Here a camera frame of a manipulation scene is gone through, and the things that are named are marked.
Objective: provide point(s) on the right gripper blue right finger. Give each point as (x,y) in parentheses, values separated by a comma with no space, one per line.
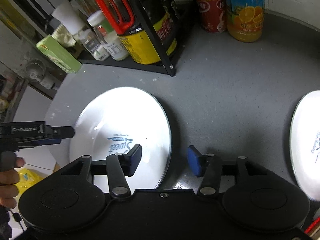
(201,163)

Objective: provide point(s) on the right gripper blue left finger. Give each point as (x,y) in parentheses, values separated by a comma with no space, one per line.
(125,164)

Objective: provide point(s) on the white plate Sweet print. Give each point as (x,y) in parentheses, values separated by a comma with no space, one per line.
(118,119)

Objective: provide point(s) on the white plate Bakery print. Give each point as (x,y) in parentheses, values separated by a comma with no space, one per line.
(304,144)

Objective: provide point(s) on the red and black bowl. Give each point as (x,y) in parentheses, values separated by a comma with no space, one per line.
(313,230)

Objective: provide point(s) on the person's left hand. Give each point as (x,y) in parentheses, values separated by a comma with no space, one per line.
(8,189)

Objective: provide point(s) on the green cardboard box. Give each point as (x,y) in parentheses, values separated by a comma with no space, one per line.
(58,55)

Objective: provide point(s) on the white cap seasoning jar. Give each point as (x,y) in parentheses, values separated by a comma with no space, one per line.
(107,36)

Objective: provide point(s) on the small clear spice jar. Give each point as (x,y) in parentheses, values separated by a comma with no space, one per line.
(90,41)

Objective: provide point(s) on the soy sauce bottle yellow label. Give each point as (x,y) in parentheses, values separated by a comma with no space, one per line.
(124,20)

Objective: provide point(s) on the red drink can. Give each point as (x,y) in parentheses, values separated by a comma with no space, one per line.
(213,14)

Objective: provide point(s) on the orange juice bottle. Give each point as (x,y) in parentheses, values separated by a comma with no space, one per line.
(245,19)

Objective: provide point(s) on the black wire shelf rack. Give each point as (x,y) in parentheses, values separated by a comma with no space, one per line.
(41,12)

